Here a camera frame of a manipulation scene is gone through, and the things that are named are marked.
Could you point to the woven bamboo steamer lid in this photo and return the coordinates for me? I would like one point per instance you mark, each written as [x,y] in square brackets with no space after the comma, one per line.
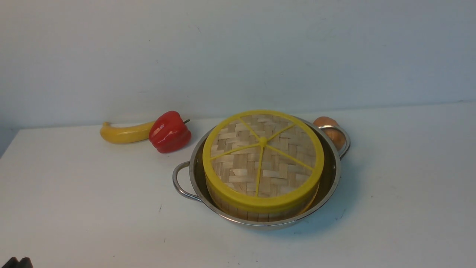
[263,161]

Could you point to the red bell pepper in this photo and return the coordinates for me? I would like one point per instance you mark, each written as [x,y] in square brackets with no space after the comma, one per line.
[169,133]

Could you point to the bamboo steamer basket yellow rim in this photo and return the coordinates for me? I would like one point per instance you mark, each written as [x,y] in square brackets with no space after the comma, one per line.
[296,210]

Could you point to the stainless steel pot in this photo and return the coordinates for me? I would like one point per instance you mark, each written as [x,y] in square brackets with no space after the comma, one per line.
[189,181]

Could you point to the brown onion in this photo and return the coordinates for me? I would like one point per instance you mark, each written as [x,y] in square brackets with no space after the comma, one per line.
[337,138]

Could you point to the yellow banana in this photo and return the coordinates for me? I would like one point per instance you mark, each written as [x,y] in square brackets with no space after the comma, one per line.
[125,135]

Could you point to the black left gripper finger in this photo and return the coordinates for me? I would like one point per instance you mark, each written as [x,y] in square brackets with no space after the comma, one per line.
[15,263]

